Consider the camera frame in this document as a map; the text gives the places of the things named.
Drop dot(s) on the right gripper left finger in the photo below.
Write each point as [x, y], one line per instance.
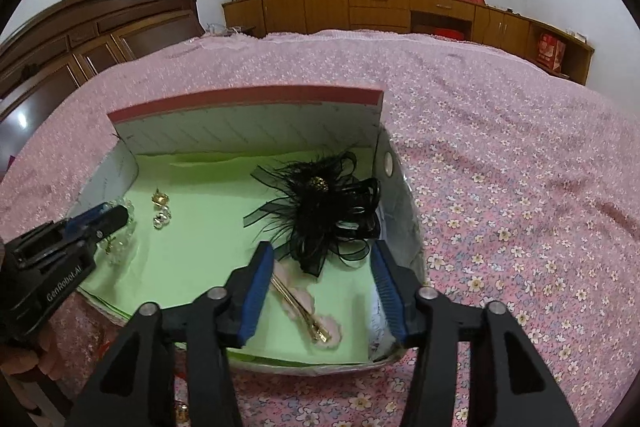
[134, 383]

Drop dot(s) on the gold green stone earring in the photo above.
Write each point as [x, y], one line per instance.
[182, 413]

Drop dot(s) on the left hand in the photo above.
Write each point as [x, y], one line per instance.
[49, 360]

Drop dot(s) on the long wooden cabinet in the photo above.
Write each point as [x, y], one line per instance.
[502, 29]

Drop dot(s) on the red cardboard box green liner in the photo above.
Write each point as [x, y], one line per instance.
[209, 176]

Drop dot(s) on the black feather hair accessory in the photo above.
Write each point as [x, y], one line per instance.
[322, 209]

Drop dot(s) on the dark wooden headboard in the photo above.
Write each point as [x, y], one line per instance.
[64, 46]

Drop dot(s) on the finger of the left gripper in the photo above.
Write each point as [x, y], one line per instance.
[86, 217]
[109, 223]

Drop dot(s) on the pink floral bedspread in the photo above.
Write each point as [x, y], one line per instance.
[527, 186]

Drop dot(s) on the red box on shelf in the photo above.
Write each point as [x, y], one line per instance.
[550, 51]

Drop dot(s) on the pink gold hair clip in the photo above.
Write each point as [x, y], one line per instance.
[324, 332]

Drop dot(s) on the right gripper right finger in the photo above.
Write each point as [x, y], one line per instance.
[510, 385]

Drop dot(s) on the red item in cabinet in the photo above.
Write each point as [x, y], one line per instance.
[449, 33]

